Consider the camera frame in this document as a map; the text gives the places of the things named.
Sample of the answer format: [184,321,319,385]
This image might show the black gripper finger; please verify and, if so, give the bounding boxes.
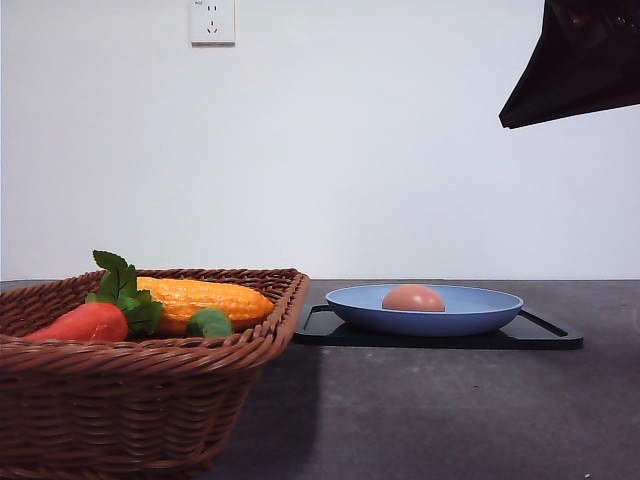
[498,0,640,129]

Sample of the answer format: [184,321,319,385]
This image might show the yellow toy corn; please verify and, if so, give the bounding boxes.
[136,277,275,335]

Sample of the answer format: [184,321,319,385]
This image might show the red toy carrot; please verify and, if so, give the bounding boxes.
[23,302,129,342]

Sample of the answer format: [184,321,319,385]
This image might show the dark green rectangular tray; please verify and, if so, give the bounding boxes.
[293,306,583,349]

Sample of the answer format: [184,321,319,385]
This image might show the brown wicker basket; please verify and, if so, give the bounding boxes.
[0,268,310,480]

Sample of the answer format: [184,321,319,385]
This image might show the light blue plate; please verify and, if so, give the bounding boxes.
[325,285,524,337]

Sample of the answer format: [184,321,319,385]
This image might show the green toy corn stem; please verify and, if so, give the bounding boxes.
[187,307,233,338]

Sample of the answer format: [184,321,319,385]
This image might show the brown egg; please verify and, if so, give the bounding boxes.
[382,284,445,312]

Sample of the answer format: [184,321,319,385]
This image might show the white wall socket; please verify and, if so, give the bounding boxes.
[190,0,236,48]

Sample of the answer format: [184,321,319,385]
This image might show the green toy leaves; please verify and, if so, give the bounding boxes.
[86,250,163,339]

